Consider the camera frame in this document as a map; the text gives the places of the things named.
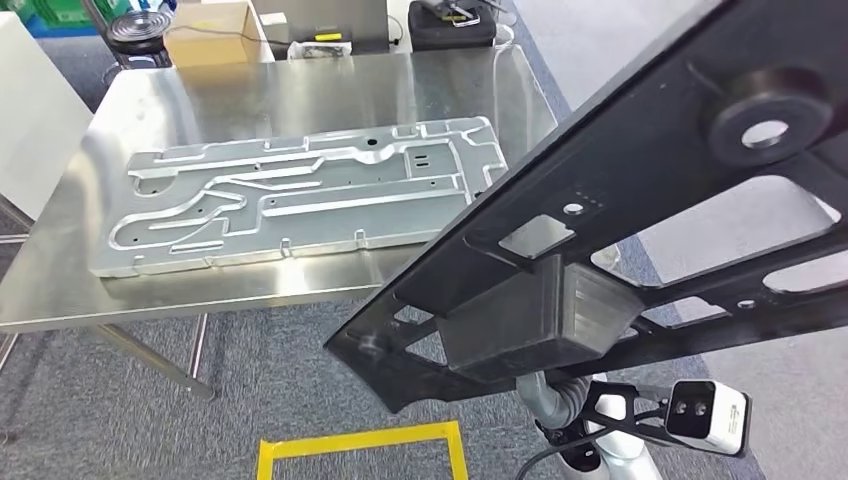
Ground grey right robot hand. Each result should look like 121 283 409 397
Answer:
516 369 564 429

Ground black plastic plate bracket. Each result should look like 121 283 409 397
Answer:
324 0 848 415

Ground stainless steel workbench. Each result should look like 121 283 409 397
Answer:
0 44 561 402

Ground machined aluminium plate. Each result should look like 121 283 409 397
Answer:
87 116 510 280

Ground black carrying case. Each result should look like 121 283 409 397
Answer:
407 0 498 53

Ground clear bag with parts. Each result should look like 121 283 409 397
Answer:
288 40 354 61

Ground cardboard box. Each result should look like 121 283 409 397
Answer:
162 0 277 69

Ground white partition panel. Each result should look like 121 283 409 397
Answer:
0 9 95 223

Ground green plastic crate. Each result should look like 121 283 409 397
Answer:
0 0 38 24
33 0 134 29

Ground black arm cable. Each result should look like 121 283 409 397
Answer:
515 423 617 480

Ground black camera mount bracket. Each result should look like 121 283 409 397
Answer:
582 380 674 445

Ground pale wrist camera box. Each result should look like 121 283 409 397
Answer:
664 379 753 458

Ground steel frame table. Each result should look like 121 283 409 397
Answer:
0 195 34 372

